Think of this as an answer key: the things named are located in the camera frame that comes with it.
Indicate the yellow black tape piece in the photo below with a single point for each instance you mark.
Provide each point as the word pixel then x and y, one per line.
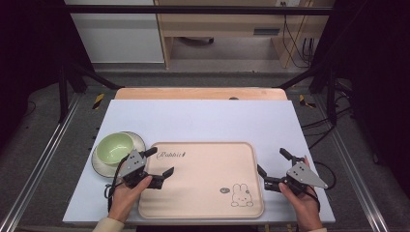
pixel 304 101
pixel 98 101

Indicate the white plate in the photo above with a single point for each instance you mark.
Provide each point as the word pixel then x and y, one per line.
pixel 100 169

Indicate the black curtain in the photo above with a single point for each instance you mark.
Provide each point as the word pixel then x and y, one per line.
pixel 377 80
pixel 29 48

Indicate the wooden table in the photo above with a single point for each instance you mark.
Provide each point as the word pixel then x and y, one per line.
pixel 193 94

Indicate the wooden desk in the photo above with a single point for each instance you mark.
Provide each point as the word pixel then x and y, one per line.
pixel 222 24

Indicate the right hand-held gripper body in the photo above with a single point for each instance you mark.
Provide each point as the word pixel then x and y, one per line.
pixel 303 175

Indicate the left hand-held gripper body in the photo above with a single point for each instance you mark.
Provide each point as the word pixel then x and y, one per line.
pixel 134 163

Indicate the person's left hand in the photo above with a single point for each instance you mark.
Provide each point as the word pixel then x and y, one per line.
pixel 124 198

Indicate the beige tray with rabbit print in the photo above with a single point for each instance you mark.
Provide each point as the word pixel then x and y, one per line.
pixel 199 187

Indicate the green bowl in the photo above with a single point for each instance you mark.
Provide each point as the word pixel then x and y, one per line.
pixel 114 149

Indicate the black metal stand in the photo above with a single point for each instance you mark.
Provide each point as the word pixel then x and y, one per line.
pixel 331 96
pixel 63 93

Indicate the white cabinet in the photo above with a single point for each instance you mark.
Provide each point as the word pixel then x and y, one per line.
pixel 119 35

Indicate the person's right hand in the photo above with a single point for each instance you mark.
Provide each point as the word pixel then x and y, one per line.
pixel 303 204

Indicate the aluminium rail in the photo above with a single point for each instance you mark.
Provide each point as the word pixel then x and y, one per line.
pixel 357 180
pixel 42 161

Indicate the black frame crossbar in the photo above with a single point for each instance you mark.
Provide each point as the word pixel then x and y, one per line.
pixel 193 9

